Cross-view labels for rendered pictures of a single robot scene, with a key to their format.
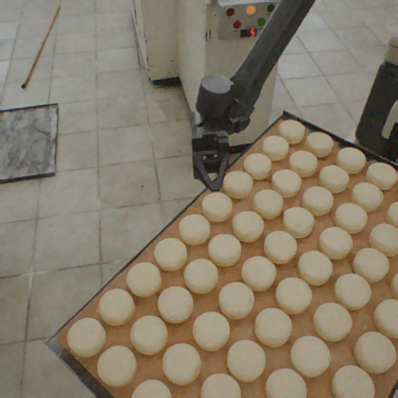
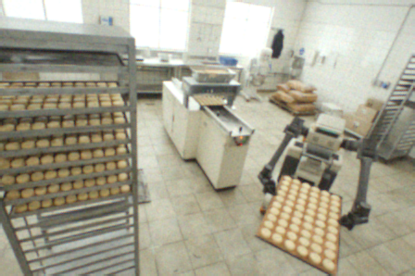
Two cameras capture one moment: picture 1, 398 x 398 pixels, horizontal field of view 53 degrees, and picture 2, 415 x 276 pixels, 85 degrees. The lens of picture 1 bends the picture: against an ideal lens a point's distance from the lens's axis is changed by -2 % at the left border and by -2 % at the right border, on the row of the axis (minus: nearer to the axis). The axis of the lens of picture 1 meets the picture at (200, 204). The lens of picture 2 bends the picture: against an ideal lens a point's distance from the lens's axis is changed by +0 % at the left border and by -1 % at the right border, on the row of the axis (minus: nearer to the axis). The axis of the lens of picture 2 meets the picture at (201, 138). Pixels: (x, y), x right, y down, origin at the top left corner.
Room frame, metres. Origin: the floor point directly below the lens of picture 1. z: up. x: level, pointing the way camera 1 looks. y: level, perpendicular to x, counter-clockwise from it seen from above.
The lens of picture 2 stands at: (-0.51, 0.75, 1.94)
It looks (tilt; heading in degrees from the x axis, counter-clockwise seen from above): 29 degrees down; 346
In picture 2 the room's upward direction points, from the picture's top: 8 degrees clockwise
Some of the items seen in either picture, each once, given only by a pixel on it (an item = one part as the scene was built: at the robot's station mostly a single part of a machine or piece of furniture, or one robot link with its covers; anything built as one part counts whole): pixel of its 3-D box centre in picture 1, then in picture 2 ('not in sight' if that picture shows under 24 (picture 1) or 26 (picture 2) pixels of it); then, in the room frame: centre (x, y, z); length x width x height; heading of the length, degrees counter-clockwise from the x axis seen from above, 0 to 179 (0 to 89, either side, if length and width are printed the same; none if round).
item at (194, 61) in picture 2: not in sight; (174, 72); (5.11, 0.29, 0.61); 3.40 x 0.70 x 1.22; 100
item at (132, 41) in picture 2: not in sight; (134, 194); (0.53, 0.84, 0.97); 0.03 x 0.03 x 1.70; 14
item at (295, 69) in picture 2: not in sight; (294, 67); (5.64, -3.18, 0.93); 0.99 x 0.38 x 1.09; 10
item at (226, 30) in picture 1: (248, 19); (239, 140); (1.56, -0.19, 0.77); 0.24 x 0.04 x 0.14; 103
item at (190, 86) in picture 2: not in sight; (209, 93); (2.40, 0.01, 1.01); 0.72 x 0.33 x 0.34; 103
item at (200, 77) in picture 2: not in sight; (212, 75); (2.40, 0.01, 1.25); 0.56 x 0.29 x 0.14; 103
